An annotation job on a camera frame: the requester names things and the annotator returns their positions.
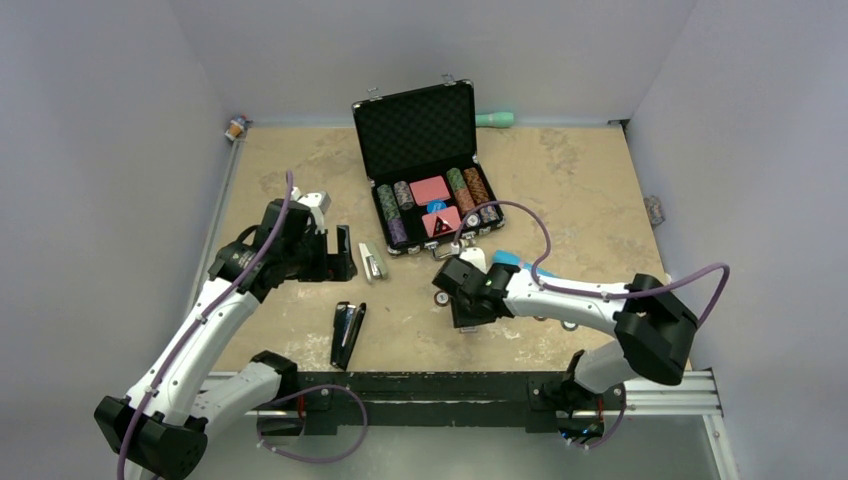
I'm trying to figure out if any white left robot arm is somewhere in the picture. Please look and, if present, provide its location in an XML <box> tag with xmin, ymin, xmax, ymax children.
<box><xmin>94</xmin><ymin>192</ymin><xmax>357</xmax><ymax>479</ymax></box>

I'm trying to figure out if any blue marker pen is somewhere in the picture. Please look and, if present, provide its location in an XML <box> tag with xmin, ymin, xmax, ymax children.
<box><xmin>491</xmin><ymin>250</ymin><xmax>533</xmax><ymax>276</ymax></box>

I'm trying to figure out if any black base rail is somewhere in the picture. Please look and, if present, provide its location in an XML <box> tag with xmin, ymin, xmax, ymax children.
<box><xmin>261</xmin><ymin>369</ymin><xmax>627</xmax><ymax>439</ymax></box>

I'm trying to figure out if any small orange bottle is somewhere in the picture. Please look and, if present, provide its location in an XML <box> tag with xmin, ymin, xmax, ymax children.
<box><xmin>224</xmin><ymin>115</ymin><xmax>251</xmax><ymax>142</ymax></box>

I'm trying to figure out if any beige stapler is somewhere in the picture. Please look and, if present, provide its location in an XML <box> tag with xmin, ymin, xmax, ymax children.
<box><xmin>359</xmin><ymin>242</ymin><xmax>389</xmax><ymax>284</ymax></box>

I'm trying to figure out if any brown poker chip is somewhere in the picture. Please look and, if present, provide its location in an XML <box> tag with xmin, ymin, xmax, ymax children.
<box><xmin>434</xmin><ymin>291</ymin><xmax>450</xmax><ymax>307</ymax></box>

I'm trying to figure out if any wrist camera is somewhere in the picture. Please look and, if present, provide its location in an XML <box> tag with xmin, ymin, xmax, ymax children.
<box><xmin>291</xmin><ymin>187</ymin><xmax>331</xmax><ymax>233</ymax></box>
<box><xmin>458</xmin><ymin>247</ymin><xmax>488</xmax><ymax>273</ymax></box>

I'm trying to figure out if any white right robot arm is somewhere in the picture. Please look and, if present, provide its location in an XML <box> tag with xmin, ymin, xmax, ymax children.
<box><xmin>433</xmin><ymin>256</ymin><xmax>699</xmax><ymax>407</ymax></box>

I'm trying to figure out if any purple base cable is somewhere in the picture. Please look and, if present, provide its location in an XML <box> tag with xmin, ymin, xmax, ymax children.
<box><xmin>256</xmin><ymin>379</ymin><xmax>371</xmax><ymax>464</ymax></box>

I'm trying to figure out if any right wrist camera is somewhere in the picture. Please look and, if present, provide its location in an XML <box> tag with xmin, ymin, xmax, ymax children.
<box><xmin>458</xmin><ymin>247</ymin><xmax>488</xmax><ymax>273</ymax></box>

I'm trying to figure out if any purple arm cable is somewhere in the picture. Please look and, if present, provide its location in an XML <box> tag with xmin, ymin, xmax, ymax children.
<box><xmin>116</xmin><ymin>169</ymin><xmax>296</xmax><ymax>480</ymax></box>
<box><xmin>453</xmin><ymin>200</ymin><xmax>732</xmax><ymax>329</ymax></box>

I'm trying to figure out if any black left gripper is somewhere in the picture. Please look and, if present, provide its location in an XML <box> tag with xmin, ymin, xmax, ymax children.
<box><xmin>283</xmin><ymin>224</ymin><xmax>356</xmax><ymax>282</ymax></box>

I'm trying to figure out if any black stapler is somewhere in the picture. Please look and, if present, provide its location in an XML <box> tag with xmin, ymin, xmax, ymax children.
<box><xmin>330</xmin><ymin>302</ymin><xmax>367</xmax><ymax>371</ymax></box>

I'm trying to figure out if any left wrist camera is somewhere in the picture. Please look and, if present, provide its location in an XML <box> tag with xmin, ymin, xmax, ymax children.
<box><xmin>291</xmin><ymin>187</ymin><xmax>331</xmax><ymax>233</ymax></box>

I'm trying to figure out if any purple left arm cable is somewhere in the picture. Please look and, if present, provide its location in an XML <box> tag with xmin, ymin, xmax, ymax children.
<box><xmin>116</xmin><ymin>169</ymin><xmax>296</xmax><ymax>480</ymax></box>

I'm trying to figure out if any mint green bottle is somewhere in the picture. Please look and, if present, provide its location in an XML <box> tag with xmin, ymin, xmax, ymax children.
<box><xmin>475</xmin><ymin>112</ymin><xmax>515</xmax><ymax>129</ymax></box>

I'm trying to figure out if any black poker chip case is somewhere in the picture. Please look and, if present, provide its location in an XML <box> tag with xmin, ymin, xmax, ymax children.
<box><xmin>351</xmin><ymin>79</ymin><xmax>505</xmax><ymax>256</ymax></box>

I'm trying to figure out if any pink card deck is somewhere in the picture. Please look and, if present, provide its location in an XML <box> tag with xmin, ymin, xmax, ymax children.
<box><xmin>409</xmin><ymin>176</ymin><xmax>451</xmax><ymax>206</ymax></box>

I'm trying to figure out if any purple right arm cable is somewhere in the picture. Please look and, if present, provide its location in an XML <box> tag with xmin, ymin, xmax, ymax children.
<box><xmin>453</xmin><ymin>200</ymin><xmax>732</xmax><ymax>329</ymax></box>

